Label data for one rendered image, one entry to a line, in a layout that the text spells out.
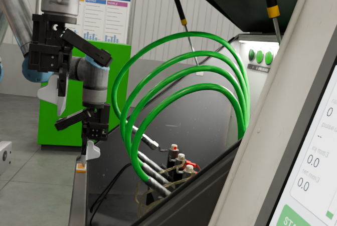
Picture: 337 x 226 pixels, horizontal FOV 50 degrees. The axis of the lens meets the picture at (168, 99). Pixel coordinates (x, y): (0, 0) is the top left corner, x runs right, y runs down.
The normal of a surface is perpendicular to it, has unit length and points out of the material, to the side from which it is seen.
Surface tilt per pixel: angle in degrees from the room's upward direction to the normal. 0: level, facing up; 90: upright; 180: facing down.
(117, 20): 90
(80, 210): 0
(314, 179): 76
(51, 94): 93
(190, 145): 90
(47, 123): 90
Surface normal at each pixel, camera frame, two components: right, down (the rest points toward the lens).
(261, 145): -0.91, -0.32
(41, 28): 0.21, 0.18
